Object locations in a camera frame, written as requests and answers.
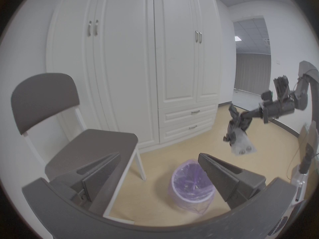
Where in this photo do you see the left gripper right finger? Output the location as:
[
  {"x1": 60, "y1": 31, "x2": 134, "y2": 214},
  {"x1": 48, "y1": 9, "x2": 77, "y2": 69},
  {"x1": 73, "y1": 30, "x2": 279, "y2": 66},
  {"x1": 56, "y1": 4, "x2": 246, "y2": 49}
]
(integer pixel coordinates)
[{"x1": 198, "y1": 153, "x2": 266, "y2": 210}]

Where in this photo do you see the white wardrobe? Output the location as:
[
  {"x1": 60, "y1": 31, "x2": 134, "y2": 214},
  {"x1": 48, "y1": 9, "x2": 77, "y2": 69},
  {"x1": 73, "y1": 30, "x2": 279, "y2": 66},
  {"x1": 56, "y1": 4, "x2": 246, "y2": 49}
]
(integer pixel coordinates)
[{"x1": 46, "y1": 0, "x2": 223, "y2": 154}]

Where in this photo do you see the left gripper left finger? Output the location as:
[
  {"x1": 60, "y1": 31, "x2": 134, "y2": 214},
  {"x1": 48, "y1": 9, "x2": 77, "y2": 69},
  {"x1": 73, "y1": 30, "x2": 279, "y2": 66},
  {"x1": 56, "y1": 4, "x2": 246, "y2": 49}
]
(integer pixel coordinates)
[{"x1": 50, "y1": 152, "x2": 121, "y2": 210}]

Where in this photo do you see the dark grey white-legged chair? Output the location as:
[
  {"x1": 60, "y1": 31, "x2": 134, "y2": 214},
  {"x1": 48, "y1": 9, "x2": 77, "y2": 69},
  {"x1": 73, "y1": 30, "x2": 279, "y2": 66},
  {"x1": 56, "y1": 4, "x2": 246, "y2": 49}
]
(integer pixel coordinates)
[{"x1": 11, "y1": 73, "x2": 147, "y2": 218}]

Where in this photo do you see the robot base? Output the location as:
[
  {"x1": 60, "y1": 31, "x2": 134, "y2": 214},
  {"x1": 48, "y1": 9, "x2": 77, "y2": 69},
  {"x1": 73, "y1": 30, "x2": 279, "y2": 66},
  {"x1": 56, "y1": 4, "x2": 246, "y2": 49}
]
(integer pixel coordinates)
[{"x1": 289, "y1": 121, "x2": 319, "y2": 204}]

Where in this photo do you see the clear printed wrapper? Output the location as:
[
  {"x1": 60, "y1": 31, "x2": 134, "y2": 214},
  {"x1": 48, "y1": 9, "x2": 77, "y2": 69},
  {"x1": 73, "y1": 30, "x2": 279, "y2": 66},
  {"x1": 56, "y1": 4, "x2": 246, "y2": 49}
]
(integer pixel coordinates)
[{"x1": 230, "y1": 130, "x2": 257, "y2": 156}]

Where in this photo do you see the purple plastic bag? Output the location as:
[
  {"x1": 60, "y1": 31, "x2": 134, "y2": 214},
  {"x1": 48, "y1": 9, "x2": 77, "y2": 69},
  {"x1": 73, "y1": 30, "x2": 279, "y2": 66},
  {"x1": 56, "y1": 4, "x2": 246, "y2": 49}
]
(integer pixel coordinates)
[{"x1": 167, "y1": 159, "x2": 216, "y2": 215}]

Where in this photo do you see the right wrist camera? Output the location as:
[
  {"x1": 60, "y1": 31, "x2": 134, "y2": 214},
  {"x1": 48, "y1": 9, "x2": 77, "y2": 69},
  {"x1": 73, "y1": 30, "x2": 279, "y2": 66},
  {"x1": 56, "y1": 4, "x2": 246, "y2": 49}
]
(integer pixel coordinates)
[{"x1": 273, "y1": 76, "x2": 291, "y2": 101}]

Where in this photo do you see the white trash bin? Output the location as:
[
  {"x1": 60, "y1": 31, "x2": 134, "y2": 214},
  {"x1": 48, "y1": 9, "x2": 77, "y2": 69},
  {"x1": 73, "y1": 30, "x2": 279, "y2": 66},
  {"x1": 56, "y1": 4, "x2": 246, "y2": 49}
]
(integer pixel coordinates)
[{"x1": 171, "y1": 164, "x2": 215, "y2": 204}]

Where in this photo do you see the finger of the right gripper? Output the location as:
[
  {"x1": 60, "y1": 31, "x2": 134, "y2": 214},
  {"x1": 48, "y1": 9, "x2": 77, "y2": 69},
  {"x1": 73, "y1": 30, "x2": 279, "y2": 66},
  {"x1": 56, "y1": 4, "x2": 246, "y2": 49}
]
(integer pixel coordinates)
[{"x1": 240, "y1": 109, "x2": 261, "y2": 119}]

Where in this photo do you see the grey curtain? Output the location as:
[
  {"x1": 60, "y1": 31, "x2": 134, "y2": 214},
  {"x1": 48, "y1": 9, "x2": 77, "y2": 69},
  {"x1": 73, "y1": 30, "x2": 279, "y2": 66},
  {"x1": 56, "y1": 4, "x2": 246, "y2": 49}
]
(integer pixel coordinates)
[{"x1": 235, "y1": 53, "x2": 271, "y2": 95}]

